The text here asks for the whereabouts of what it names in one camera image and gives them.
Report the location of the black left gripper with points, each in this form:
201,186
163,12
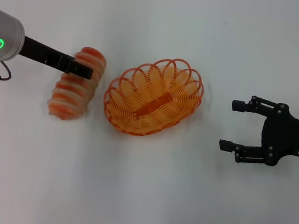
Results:
42,52

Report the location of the orange striped bread loaf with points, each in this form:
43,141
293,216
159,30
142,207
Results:
70,97

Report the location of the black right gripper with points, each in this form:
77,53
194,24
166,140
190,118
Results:
282,135

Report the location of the orange woven plastic basket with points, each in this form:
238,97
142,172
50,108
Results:
152,107

